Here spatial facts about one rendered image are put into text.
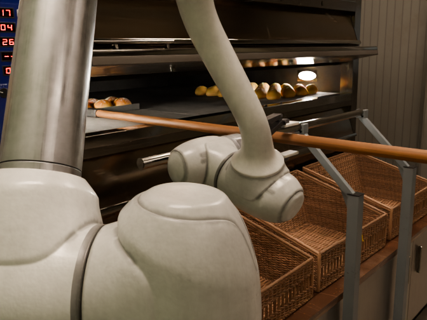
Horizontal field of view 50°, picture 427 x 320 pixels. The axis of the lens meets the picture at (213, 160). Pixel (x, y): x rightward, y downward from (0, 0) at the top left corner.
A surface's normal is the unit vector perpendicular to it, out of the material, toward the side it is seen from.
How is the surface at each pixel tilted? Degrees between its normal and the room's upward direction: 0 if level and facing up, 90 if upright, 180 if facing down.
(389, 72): 90
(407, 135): 90
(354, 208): 90
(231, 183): 96
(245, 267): 76
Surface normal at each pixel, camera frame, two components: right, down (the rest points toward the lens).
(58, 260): 0.04, -0.62
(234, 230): 0.79, -0.30
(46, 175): 0.39, -0.78
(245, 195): -0.65, 0.34
